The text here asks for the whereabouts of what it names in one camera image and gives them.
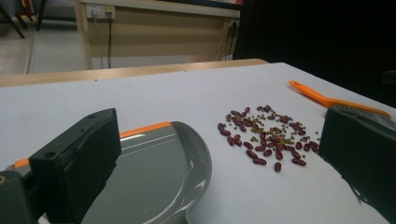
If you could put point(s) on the grey dustpan with orange edge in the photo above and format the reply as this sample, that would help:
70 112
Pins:
149 174

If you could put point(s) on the black chair legs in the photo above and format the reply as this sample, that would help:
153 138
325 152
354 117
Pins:
12 21

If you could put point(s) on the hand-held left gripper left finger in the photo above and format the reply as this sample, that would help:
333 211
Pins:
77 161

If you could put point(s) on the white wall socket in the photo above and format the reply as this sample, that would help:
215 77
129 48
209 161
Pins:
99 11

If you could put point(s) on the wooden table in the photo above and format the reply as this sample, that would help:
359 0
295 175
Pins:
93 74

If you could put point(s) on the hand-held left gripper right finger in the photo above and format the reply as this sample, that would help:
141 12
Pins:
361 146

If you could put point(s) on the dark curtain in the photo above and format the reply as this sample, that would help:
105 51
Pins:
311 31

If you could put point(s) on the pile of red and green beans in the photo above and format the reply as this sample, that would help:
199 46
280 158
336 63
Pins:
252 154

